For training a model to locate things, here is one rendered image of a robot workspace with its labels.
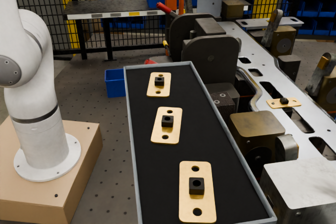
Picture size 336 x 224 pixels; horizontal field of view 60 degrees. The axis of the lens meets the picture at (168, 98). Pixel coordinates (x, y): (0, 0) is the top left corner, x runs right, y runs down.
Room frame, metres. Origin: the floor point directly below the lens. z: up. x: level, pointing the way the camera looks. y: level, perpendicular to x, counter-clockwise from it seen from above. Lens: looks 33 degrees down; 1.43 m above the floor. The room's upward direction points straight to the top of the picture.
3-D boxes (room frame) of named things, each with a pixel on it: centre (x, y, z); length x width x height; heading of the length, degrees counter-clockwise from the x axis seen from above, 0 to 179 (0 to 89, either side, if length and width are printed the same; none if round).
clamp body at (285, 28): (1.07, -0.45, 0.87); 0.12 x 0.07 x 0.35; 100
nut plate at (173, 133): (0.34, 0.00, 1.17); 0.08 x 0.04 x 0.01; 174
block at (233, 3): (1.38, -0.30, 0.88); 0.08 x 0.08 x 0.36; 10
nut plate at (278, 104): (0.63, -0.30, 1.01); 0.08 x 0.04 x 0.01; 100
